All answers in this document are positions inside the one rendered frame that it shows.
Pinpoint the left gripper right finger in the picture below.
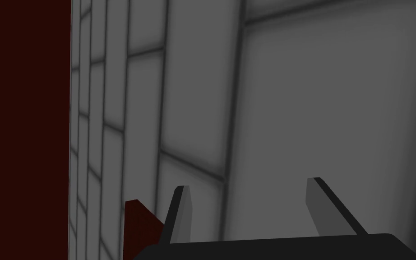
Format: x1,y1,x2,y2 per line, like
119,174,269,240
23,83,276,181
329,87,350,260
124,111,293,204
305,176,369,238

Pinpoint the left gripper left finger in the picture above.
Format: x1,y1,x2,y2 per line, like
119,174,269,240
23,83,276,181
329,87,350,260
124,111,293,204
160,185,193,245

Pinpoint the dark red wooden block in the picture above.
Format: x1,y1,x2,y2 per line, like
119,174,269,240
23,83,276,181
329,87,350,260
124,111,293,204
123,199,165,260

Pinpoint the dark red cabinet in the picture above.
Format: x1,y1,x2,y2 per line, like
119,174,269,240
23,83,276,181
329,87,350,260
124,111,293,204
0,0,72,260

